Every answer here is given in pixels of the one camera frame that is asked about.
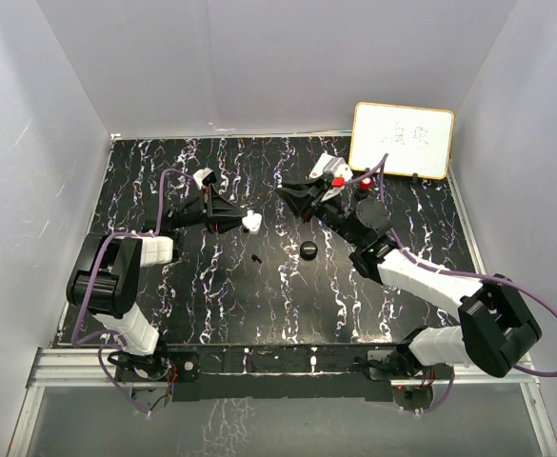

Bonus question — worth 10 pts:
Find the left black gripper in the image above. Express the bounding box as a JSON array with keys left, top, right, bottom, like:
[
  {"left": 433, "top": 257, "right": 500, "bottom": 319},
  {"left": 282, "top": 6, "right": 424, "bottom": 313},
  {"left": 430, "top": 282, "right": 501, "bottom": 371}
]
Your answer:
[{"left": 169, "top": 185, "right": 249, "bottom": 234}]

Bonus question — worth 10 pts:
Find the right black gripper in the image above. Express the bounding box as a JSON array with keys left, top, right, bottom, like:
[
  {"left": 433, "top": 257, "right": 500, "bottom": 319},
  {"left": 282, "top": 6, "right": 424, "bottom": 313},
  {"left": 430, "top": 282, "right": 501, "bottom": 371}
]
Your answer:
[{"left": 277, "top": 176, "right": 363, "bottom": 248}]

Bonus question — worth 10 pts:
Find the white earbud charging case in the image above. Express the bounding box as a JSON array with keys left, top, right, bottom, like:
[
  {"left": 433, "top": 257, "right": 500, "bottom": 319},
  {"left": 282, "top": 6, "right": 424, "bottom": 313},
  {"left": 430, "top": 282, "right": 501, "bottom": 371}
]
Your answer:
[{"left": 241, "top": 209, "right": 263, "bottom": 235}]

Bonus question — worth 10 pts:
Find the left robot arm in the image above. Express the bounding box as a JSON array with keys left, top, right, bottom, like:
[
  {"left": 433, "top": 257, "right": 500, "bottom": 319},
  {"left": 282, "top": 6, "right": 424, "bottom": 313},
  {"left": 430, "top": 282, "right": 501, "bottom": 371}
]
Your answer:
[{"left": 66, "top": 185, "right": 262, "bottom": 380}]

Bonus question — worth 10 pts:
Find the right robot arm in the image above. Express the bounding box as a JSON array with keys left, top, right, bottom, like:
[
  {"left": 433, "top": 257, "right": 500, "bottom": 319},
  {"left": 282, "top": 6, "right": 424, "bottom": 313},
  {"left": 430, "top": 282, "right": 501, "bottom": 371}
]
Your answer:
[{"left": 277, "top": 178, "right": 542, "bottom": 378}]

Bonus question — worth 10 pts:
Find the black earbud charging case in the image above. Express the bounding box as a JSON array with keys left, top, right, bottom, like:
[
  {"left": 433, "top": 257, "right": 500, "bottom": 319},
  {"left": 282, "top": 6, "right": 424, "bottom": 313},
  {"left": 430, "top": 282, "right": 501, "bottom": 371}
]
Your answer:
[{"left": 299, "top": 241, "right": 318, "bottom": 261}]

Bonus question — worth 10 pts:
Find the white cardboard box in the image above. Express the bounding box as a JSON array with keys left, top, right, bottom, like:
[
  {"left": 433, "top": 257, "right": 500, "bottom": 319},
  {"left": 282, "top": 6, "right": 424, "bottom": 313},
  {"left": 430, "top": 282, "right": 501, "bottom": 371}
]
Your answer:
[{"left": 308, "top": 152, "right": 336, "bottom": 179}]

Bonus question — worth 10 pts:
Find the red emergency button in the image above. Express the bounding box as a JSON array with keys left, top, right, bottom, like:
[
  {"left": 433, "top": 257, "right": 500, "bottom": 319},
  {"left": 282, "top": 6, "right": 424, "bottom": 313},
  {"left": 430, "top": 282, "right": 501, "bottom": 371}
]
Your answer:
[{"left": 356, "top": 177, "right": 373, "bottom": 200}]

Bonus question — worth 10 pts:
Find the black front mounting bar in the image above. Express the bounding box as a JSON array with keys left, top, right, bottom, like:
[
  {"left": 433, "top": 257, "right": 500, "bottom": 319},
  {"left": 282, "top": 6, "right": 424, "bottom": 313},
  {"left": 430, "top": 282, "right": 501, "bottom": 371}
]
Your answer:
[{"left": 168, "top": 343, "right": 396, "bottom": 402}]

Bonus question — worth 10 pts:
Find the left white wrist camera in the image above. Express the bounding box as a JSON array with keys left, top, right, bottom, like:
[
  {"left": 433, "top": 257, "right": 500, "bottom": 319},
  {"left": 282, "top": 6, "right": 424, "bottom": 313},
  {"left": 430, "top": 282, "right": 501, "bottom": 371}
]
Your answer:
[{"left": 192, "top": 168, "right": 217, "bottom": 189}]

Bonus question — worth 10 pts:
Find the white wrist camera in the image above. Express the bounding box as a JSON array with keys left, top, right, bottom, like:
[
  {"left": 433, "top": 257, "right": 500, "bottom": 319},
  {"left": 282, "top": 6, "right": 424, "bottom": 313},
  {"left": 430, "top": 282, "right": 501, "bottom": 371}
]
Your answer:
[
  {"left": 192, "top": 168, "right": 217, "bottom": 189},
  {"left": 322, "top": 154, "right": 353, "bottom": 188}
]

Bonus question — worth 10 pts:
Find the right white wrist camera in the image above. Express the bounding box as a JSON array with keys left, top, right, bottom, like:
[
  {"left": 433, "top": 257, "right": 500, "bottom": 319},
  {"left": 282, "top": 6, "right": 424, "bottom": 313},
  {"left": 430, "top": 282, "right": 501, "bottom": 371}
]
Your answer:
[{"left": 322, "top": 154, "right": 353, "bottom": 188}]

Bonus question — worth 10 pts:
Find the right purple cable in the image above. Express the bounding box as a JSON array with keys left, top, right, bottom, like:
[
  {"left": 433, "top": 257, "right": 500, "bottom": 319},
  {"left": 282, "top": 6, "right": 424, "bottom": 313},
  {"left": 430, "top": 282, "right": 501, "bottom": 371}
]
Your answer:
[{"left": 344, "top": 152, "right": 557, "bottom": 378}]

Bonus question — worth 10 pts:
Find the purple cable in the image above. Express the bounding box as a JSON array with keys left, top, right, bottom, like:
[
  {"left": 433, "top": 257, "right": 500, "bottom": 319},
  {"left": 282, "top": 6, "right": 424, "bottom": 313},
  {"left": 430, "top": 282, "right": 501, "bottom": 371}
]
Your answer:
[
  {"left": 71, "top": 169, "right": 198, "bottom": 415},
  {"left": 344, "top": 152, "right": 557, "bottom": 378}
]

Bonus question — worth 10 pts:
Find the white board yellow frame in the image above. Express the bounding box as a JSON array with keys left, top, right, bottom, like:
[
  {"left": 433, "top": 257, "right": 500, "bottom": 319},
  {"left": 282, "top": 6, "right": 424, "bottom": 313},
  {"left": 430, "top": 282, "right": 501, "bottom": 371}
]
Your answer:
[{"left": 348, "top": 102, "right": 455, "bottom": 180}]

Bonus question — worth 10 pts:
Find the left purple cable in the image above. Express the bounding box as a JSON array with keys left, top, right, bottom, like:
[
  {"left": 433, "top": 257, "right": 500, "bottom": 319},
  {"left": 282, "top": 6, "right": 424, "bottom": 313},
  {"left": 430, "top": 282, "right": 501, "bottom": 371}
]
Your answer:
[{"left": 71, "top": 169, "right": 198, "bottom": 415}]

